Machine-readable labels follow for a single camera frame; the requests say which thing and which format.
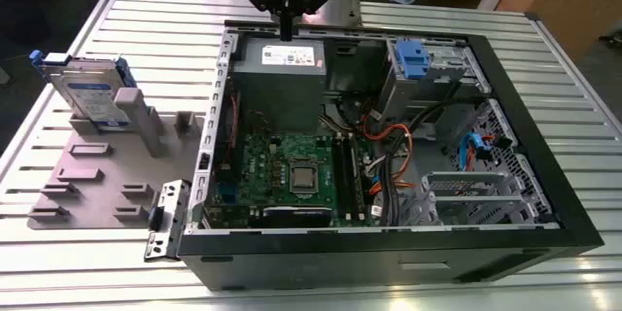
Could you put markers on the blue plastic drive bracket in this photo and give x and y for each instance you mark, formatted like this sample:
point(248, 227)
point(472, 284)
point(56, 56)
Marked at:
point(409, 59)

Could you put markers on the CPU socket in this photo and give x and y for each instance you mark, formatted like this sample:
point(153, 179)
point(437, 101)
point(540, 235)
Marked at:
point(304, 163)

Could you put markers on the grey parts rack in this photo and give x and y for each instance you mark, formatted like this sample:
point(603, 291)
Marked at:
point(106, 180)

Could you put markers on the hard disk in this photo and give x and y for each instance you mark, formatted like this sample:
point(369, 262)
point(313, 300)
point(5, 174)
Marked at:
point(89, 96)

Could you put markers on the silver CPU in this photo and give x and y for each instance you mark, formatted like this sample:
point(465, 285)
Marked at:
point(304, 177)

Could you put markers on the black graphics card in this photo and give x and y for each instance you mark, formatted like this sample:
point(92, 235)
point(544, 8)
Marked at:
point(296, 218)

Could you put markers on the black RAM slot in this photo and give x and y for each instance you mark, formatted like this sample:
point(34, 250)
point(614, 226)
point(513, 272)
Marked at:
point(343, 180)
point(357, 187)

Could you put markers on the silver metal drive cage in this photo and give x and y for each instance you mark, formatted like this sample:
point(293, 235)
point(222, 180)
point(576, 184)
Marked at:
point(403, 92)

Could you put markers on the grey power supply unit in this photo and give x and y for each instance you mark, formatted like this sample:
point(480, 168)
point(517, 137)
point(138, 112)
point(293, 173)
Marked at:
point(276, 100)

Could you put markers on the black chair base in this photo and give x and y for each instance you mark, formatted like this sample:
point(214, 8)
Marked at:
point(612, 38)

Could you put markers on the black PC case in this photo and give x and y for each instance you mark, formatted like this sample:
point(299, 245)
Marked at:
point(340, 249)

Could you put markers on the green motherboard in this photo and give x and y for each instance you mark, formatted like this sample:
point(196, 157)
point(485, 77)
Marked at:
point(261, 150)

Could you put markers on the metal card retention bracket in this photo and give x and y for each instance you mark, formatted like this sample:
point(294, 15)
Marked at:
point(169, 194)

